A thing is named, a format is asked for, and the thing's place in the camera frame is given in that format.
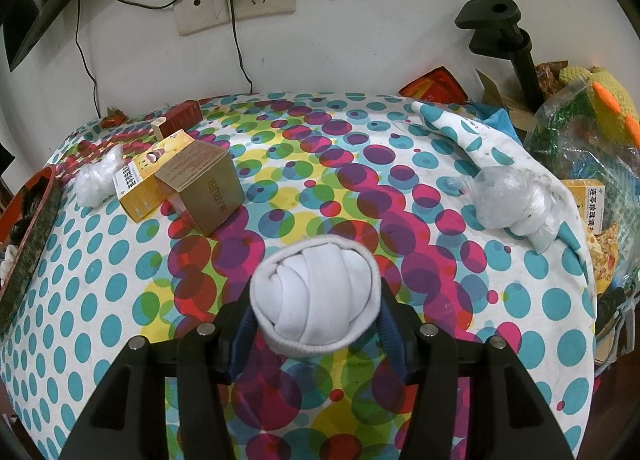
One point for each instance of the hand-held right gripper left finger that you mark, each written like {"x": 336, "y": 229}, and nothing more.
{"x": 237, "y": 340}

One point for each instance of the blue cloth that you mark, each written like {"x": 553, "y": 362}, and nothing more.
{"x": 492, "y": 117}

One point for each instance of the yellow plush toy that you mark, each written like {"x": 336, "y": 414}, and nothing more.
{"x": 610, "y": 99}

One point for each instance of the brown foil wrapper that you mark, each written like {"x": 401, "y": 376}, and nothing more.
{"x": 550, "y": 74}

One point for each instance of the red packet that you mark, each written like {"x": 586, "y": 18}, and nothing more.
{"x": 435, "y": 87}

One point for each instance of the polka dot tablecloth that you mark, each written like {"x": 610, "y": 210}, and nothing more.
{"x": 350, "y": 164}

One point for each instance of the black clamp stand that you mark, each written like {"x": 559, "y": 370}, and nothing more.
{"x": 500, "y": 19}

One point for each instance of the yellow printed box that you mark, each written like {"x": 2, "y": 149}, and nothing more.
{"x": 585, "y": 205}

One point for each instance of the red gold candy wrapper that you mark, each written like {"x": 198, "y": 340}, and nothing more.
{"x": 114, "y": 117}

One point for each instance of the yellow cardboard box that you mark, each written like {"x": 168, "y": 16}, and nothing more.
{"x": 142, "y": 185}

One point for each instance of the red round tray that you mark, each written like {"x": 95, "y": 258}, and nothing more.
{"x": 35, "y": 250}

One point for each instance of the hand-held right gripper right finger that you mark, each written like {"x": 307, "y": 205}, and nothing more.
{"x": 395, "y": 335}

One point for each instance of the white sock ball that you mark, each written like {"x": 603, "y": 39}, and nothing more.
{"x": 315, "y": 295}

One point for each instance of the small red box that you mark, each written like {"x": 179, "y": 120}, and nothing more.
{"x": 185, "y": 112}

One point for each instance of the open cardboard box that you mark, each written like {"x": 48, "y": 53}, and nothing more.
{"x": 510, "y": 104}

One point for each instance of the knotted clear plastic bag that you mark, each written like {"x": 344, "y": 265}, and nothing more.
{"x": 505, "y": 205}

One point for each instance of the clear bag of green items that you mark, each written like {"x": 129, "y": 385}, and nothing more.
{"x": 570, "y": 139}

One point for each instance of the brown cardboard box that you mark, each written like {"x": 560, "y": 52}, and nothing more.
{"x": 210, "y": 190}

